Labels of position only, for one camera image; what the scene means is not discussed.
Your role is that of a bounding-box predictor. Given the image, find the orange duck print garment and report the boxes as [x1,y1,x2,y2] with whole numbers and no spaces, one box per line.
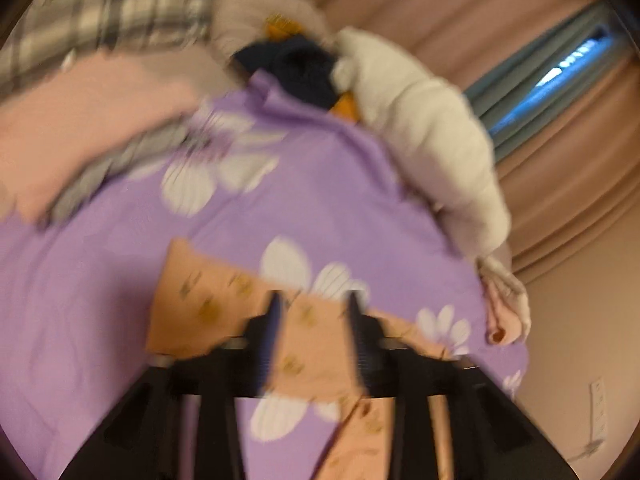
[144,237,457,480]

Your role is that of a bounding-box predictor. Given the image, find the folded pink white clothes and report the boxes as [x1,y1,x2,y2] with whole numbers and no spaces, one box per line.
[476,256,532,347]

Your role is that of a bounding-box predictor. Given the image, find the purple floral bed sheet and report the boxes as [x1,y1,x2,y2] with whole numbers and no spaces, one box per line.
[1,77,528,479]

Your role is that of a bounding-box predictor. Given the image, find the white plush toy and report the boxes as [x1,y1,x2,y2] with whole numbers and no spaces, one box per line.
[332,27,511,259]

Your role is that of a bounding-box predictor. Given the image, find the dark navy garment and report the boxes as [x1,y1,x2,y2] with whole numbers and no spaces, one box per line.
[232,35,340,110]

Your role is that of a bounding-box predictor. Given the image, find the pink garment with grey trim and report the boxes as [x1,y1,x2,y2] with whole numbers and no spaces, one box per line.
[1,51,200,222]

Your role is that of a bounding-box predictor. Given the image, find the teal curtain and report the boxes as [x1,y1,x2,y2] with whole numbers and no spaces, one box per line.
[464,1,630,162]

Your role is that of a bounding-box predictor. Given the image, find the beige pillow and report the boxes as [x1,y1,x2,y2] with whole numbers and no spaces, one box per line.
[210,0,334,58]

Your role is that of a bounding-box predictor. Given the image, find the grey plaid blanket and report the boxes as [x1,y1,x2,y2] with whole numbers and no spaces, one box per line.
[1,0,212,99]

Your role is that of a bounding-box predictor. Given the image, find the white wall power strip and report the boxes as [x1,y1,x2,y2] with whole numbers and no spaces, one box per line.
[589,377,608,444]

